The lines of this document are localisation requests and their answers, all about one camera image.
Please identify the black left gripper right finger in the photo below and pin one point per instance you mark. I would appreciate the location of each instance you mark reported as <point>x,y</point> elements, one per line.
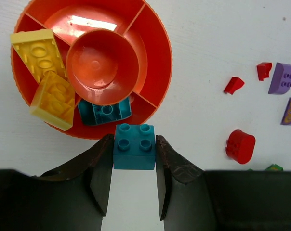
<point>191,199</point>

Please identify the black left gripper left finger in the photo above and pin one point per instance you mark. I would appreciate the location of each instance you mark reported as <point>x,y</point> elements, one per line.
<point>71,197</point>

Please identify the small teal lego brick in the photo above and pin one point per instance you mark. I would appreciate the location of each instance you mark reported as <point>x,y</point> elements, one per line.
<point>134,147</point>

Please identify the teal arched lego brick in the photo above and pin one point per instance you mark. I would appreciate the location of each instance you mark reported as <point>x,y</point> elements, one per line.
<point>94,115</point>

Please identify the long yellow lego brick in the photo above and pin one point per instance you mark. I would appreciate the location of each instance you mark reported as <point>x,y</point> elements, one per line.
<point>39,52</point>

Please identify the red rounded lego brick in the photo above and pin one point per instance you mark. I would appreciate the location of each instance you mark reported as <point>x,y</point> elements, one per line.
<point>240,146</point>

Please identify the green lego brick right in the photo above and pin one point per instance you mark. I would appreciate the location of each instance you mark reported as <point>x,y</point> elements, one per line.
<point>274,167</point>

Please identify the small red lego slope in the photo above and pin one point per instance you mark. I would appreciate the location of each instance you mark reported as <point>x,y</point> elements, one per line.
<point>263,70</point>
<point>234,84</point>

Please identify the purple lego brick with studs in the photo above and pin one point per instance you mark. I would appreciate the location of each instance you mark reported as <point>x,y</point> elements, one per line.
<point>281,80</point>

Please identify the orange round divided container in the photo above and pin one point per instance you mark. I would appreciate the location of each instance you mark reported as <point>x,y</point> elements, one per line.
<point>112,50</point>

